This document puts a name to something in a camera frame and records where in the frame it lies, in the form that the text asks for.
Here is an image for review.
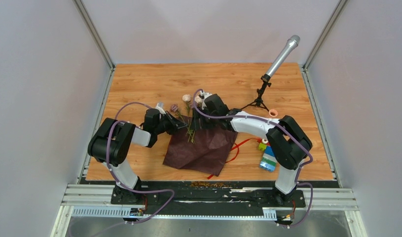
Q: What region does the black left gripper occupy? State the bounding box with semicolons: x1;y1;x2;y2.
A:
155;111;188;136

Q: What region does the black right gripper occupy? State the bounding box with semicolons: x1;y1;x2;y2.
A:
190;107;219;131

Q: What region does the mauve rose with stem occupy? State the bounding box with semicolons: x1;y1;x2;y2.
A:
170;104;188;138

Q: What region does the cream rose with stem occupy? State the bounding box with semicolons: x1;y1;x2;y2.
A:
182;94;195;143

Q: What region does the maroon flower bouquet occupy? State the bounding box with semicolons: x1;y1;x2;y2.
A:
163;126;238;176

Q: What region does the red ribbon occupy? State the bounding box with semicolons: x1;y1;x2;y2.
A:
205;137;263;181

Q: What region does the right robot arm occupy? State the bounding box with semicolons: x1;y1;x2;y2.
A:
194;89;313;206

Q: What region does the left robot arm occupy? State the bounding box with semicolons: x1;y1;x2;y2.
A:
87;109;187;204

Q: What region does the pink ribbed vase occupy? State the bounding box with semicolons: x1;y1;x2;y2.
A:
268;109;278;118

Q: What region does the black tripod stand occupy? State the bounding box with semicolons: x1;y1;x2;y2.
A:
241;74;271;111

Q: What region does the colourful toy block stack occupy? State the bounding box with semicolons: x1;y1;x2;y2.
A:
258;139;277;172

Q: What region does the silver microphone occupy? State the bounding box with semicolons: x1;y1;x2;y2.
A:
263;35;300;81

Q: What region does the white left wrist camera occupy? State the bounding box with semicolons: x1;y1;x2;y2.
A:
155;102;166;115

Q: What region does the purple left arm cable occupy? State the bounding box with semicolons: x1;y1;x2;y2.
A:
105;101;175;225

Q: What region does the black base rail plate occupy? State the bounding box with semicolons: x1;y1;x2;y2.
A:
110;181;306;216

